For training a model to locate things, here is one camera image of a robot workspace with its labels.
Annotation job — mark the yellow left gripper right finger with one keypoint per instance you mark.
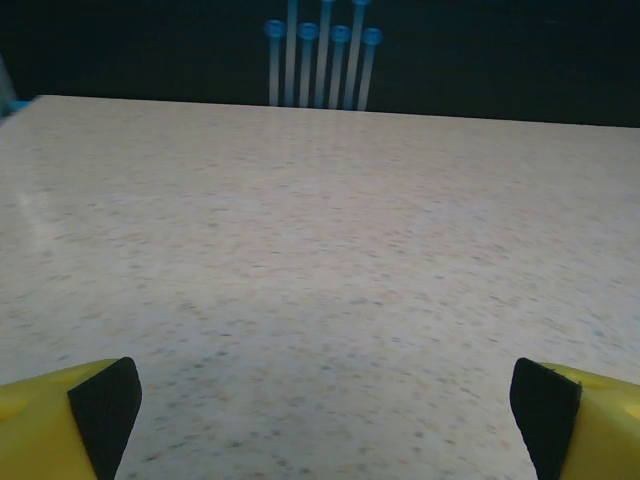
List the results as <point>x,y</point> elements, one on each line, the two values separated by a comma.
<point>600,430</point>

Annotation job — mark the blue table edge trim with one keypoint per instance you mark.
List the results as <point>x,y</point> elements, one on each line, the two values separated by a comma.
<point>15,107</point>

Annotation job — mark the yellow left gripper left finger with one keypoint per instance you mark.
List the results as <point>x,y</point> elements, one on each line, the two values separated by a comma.
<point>35,430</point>

